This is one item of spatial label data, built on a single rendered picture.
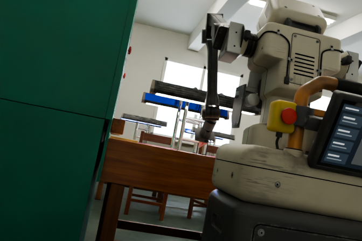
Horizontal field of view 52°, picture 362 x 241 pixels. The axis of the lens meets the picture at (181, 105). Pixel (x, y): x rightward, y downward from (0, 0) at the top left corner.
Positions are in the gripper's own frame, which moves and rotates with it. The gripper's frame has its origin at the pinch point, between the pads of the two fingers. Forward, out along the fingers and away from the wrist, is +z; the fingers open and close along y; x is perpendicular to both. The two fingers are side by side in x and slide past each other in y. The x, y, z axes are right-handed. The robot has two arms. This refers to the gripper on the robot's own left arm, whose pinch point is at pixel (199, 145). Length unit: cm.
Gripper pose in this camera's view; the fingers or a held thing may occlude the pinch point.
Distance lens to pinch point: 193.1
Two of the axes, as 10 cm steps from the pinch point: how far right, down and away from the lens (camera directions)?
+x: -0.2, 6.8, -7.4
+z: -2.6, 7.1, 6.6
